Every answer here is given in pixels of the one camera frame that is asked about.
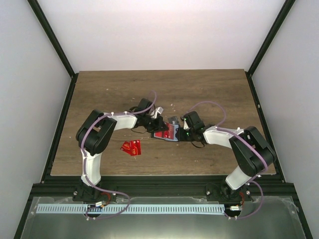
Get red VIP card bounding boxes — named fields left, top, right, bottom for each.
left=154, top=123, right=179, bottom=140

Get black leather card holder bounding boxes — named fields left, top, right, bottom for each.
left=150, top=122, right=181, bottom=142

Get light blue slotted cable duct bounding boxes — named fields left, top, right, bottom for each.
left=36, top=204, right=225, bottom=215

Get black aluminium frame rail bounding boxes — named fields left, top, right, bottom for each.
left=30, top=175, right=298, bottom=199

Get red VIP card overlapped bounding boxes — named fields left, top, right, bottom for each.
left=130, top=140, right=142, bottom=156

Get black VIP card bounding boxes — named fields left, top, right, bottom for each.
left=167, top=116, right=179, bottom=125

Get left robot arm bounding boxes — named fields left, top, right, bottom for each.
left=75, top=98, right=168, bottom=201

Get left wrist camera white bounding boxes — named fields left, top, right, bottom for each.
left=150, top=107, right=163, bottom=119

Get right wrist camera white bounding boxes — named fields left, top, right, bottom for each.
left=183, top=118, right=191, bottom=130

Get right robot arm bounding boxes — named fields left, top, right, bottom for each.
left=175, top=111, right=277, bottom=201

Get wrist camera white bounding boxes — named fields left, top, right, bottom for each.
left=150, top=107, right=163, bottom=119
left=183, top=118, right=191, bottom=130

